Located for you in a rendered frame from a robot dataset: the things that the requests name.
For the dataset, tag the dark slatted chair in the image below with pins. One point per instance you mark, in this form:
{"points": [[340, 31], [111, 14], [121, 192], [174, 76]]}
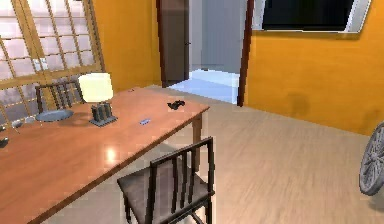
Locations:
{"points": [[156, 190], [56, 95]]}

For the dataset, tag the small grey bowl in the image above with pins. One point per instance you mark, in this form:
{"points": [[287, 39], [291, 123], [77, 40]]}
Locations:
{"points": [[16, 124]]}

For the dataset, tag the small black object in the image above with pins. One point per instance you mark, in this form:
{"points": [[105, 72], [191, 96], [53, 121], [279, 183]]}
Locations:
{"points": [[175, 105]]}

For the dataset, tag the small blue card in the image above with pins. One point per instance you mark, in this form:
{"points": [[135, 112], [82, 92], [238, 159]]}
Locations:
{"points": [[144, 121]]}

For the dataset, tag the dark brown room door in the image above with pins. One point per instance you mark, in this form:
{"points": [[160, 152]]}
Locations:
{"points": [[173, 40]]}

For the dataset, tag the white shade table lamp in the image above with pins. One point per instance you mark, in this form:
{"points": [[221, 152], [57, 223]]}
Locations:
{"points": [[97, 96]]}

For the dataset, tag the brown wooden table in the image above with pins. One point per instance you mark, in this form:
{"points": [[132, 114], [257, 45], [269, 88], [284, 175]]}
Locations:
{"points": [[66, 156]]}

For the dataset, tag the grey blue plate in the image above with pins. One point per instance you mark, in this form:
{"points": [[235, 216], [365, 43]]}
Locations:
{"points": [[54, 115]]}

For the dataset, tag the white framed black television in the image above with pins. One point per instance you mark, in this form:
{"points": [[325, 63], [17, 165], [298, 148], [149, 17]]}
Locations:
{"points": [[306, 15]]}

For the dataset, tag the wooden lattice window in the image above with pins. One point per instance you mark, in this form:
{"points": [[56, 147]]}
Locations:
{"points": [[46, 40]]}

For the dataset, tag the grey spoked wheel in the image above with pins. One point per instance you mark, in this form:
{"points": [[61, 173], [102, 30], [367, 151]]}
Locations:
{"points": [[373, 161]]}

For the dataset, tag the small dark object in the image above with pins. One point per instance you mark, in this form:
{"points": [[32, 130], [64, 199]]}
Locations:
{"points": [[3, 142]]}

